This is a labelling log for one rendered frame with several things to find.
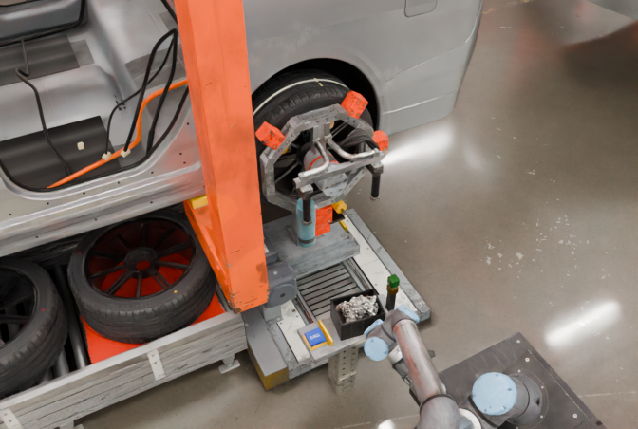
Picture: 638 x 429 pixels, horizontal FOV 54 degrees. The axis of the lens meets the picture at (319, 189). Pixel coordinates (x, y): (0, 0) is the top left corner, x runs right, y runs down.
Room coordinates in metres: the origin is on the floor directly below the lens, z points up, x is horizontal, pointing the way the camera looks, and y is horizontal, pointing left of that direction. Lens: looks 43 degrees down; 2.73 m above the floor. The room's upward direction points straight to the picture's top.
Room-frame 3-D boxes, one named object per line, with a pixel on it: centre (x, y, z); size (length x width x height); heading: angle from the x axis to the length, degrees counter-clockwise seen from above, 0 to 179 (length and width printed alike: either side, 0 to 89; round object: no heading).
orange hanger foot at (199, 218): (2.01, 0.47, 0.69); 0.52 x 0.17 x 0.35; 26
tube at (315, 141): (2.06, 0.04, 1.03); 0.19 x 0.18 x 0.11; 26
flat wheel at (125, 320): (1.94, 0.83, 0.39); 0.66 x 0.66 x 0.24
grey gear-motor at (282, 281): (2.05, 0.27, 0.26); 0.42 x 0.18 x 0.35; 26
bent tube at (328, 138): (2.15, -0.14, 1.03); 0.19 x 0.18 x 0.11; 26
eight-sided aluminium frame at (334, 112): (2.21, 0.00, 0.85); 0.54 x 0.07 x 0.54; 116
